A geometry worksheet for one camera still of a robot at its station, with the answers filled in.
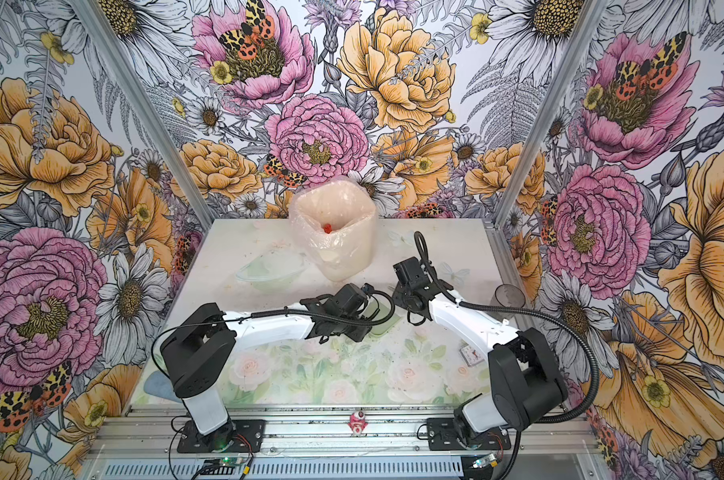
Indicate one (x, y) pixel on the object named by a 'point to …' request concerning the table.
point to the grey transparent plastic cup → (509, 295)
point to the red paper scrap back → (328, 228)
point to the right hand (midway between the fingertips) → (401, 305)
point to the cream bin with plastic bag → (348, 251)
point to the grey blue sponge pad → (158, 384)
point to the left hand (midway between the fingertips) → (360, 330)
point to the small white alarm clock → (470, 356)
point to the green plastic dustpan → (381, 313)
